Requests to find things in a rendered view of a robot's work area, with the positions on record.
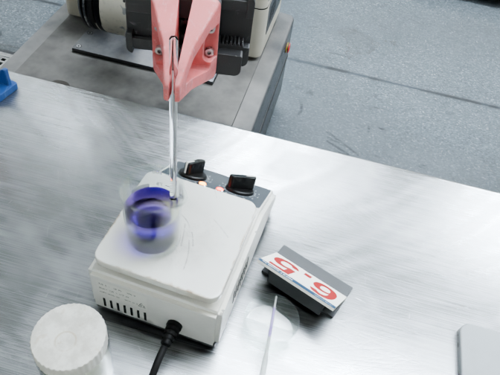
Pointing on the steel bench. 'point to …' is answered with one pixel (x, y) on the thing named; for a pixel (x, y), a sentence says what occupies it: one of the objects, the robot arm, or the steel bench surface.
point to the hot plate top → (189, 246)
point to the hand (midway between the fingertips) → (172, 86)
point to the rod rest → (7, 86)
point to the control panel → (214, 180)
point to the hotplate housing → (128, 289)
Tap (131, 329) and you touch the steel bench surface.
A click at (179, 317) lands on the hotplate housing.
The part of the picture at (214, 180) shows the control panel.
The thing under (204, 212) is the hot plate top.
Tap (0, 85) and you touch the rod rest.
